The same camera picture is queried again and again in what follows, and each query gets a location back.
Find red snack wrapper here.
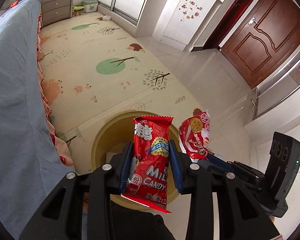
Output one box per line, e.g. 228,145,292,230
179,108,210,163

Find red milk candy bag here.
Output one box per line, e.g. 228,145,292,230
121,115,173,214

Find yellow trash bin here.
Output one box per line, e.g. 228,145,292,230
91,110,181,211

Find brown wooden door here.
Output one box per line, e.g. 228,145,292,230
203,0,300,88

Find white corner cabinet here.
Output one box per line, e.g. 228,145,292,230
152,0,221,51

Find small white floor box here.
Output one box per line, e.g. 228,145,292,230
102,15,111,21

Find colourful toys by box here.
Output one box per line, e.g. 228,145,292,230
72,3,85,17

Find grey nightstand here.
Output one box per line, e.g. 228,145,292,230
41,0,73,27

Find green white storage box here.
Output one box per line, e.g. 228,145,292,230
82,0,98,13

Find small orange object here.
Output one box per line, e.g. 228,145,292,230
10,1,19,8

